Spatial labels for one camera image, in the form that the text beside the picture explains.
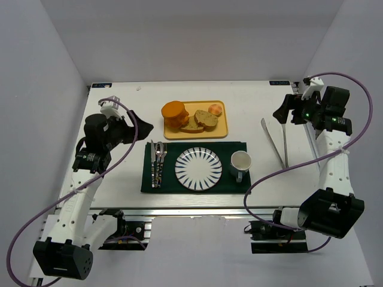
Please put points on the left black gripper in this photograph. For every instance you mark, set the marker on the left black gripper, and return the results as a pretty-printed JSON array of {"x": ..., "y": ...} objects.
[{"x": 128, "y": 129}]

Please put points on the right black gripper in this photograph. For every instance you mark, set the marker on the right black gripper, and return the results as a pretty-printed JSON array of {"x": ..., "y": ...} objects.
[{"x": 292, "y": 108}]

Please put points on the metal tongs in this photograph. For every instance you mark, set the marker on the metal tongs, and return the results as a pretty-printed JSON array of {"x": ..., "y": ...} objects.
[{"x": 276, "y": 135}]

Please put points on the seeded bread slice back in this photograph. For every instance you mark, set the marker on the seeded bread slice back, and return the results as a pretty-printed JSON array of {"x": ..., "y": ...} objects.
[{"x": 208, "y": 120}]

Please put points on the seeded bread slice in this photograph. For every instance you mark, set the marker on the seeded bread slice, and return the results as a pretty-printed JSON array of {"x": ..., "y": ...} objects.
[
  {"x": 192, "y": 126},
  {"x": 208, "y": 120}
]

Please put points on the round bread bun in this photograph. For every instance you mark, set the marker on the round bread bun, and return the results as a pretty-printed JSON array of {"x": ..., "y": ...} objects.
[{"x": 215, "y": 109}]

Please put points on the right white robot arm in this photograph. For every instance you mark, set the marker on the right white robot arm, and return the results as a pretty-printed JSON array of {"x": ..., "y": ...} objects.
[{"x": 333, "y": 209}]

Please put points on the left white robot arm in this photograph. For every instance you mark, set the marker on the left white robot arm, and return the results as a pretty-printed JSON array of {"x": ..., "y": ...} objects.
[{"x": 68, "y": 249}]

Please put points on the orange bread loaf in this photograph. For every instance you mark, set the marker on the orange bread loaf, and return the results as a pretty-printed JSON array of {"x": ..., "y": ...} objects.
[{"x": 175, "y": 114}]

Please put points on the seeded bread slice front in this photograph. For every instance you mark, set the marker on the seeded bread slice front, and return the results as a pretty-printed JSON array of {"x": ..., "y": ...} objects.
[{"x": 192, "y": 126}]

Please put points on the metal spoon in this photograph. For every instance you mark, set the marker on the metal spoon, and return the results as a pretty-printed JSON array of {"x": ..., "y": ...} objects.
[{"x": 159, "y": 152}]

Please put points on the metal fork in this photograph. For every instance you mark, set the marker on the metal fork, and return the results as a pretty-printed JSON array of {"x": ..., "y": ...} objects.
[{"x": 162, "y": 160}]

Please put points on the right blue table label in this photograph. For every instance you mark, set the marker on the right blue table label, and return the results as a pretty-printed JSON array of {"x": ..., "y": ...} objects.
[{"x": 279, "y": 83}]

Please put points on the blue table label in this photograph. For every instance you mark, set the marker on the blue table label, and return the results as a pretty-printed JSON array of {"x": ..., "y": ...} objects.
[
  {"x": 279, "y": 83},
  {"x": 101, "y": 85}
]

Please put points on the left blue table label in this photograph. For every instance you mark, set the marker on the left blue table label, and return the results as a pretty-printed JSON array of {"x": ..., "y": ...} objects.
[{"x": 101, "y": 85}]

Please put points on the grey-blue mug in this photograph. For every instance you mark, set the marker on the grey-blue mug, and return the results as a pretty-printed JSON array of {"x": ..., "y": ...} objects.
[{"x": 240, "y": 163}]

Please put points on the blue striped white plate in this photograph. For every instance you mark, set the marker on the blue striped white plate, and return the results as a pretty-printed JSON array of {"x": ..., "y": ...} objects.
[{"x": 198, "y": 169}]

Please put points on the dark green cloth mat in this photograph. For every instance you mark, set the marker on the dark green cloth mat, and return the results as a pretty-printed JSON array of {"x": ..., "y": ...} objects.
[{"x": 170, "y": 185}]

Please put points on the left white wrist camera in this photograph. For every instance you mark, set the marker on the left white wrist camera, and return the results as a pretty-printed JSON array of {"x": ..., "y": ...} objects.
[{"x": 109, "y": 108}]

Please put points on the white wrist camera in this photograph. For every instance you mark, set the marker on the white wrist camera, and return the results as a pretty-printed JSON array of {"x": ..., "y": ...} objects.
[
  {"x": 313, "y": 84},
  {"x": 109, "y": 108}
]

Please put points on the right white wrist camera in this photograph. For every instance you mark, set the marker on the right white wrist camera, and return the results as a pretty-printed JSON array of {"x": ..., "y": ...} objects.
[{"x": 313, "y": 84}]

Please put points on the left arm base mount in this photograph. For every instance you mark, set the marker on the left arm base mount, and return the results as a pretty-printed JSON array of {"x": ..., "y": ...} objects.
[{"x": 128, "y": 236}]

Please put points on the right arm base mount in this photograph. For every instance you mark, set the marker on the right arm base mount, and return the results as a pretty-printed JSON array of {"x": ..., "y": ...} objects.
[{"x": 266, "y": 239}]

